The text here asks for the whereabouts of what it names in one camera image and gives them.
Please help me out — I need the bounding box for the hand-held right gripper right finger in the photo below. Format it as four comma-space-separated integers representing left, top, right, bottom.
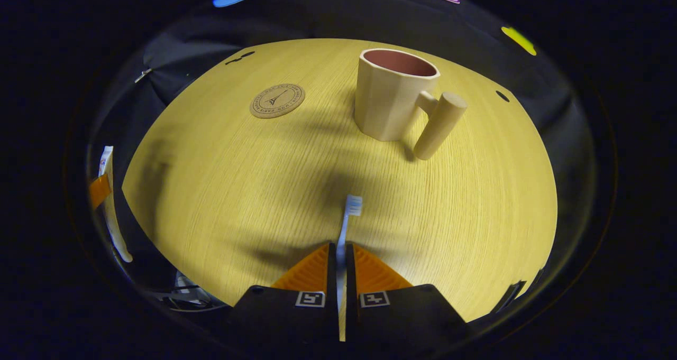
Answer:
345, 242, 470, 346

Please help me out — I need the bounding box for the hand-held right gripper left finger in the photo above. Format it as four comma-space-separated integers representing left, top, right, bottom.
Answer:
226, 242, 339, 346

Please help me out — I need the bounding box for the white toothpaste tube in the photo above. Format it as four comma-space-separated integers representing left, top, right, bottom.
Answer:
98, 145, 133, 263

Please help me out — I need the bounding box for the white toothbrush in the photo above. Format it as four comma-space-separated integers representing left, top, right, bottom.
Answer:
336, 195, 363, 342

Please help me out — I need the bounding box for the beige cup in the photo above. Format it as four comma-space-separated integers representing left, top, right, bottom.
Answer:
353, 48, 468, 161

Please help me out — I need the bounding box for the round cork coaster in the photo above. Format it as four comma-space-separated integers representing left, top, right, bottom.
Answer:
250, 84, 306, 119

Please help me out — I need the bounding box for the wooden desktop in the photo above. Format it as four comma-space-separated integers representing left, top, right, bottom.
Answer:
122, 38, 559, 342

